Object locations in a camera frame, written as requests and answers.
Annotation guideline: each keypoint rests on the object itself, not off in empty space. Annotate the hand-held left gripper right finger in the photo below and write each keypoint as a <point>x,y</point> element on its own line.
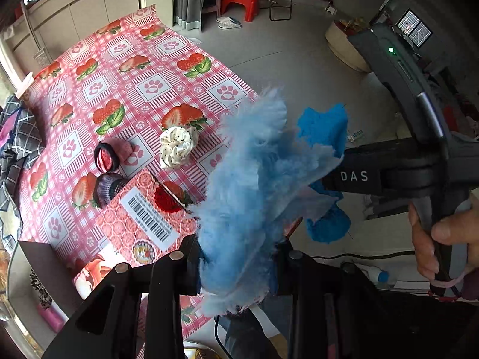
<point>288,273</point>

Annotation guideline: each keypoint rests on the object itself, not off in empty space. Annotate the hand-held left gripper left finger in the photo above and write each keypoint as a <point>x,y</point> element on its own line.
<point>187,269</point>

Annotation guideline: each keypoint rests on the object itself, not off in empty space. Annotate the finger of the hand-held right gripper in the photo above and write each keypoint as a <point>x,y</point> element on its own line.
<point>381,149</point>
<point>355,179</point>

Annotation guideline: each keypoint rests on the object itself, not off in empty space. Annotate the blue terry cloth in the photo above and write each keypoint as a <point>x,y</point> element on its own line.
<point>325,127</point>

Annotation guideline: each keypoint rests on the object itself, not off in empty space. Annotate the light blue fluffy cloth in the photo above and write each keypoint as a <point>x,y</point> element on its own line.
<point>239,194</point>

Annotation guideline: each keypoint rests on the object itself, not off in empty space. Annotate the pink sponge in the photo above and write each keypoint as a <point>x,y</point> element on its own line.
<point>50,318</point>

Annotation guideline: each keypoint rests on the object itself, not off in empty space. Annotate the white cardboard box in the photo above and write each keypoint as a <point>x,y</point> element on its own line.
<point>41,254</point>

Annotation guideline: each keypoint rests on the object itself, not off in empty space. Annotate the leopard print cloth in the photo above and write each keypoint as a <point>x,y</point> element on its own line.
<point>39,290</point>

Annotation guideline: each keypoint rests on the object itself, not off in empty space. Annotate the person's right hand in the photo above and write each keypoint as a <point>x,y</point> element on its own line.
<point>423,246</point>

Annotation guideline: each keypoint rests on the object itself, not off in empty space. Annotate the small barred window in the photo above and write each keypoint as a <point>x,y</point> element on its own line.
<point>413,28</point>

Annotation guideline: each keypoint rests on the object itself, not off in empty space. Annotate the round beige drum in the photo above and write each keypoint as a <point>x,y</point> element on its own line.
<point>348,50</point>

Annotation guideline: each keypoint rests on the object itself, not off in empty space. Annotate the pink patterned carton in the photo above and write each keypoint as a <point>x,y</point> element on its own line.
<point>131,224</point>

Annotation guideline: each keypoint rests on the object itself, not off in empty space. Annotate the person's dark clothing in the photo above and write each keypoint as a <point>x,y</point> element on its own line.
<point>254,336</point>

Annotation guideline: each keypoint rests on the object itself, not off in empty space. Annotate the plastic bottle with blue cap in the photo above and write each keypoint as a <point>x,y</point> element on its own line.
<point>370,272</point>

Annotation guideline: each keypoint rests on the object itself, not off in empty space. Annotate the fox print tissue pack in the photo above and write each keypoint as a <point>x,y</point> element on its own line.
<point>93,273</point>

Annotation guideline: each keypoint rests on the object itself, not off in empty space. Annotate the purple knit sock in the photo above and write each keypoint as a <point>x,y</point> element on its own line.
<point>106,190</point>

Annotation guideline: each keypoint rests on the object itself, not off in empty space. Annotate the white polka dot scrunchie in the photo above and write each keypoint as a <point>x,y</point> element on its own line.
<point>177,146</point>

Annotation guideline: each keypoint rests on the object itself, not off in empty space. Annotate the pink striped rolled sock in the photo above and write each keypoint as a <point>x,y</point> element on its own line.
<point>106,157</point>

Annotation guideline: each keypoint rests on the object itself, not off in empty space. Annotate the white sneaker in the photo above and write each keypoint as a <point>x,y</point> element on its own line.
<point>223,20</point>
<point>231,25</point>

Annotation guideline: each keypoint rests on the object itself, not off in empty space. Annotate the pink strawberry print tablecloth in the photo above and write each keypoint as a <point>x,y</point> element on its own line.
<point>112,82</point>

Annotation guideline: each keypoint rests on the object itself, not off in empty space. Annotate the grey plaid cloth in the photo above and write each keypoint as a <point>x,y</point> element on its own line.
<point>15,146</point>

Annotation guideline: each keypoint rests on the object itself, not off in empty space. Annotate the pink plastic stool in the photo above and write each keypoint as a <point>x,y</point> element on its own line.
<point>212,0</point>

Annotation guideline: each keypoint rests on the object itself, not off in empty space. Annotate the grey curtain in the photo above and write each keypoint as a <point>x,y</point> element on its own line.
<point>189,0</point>

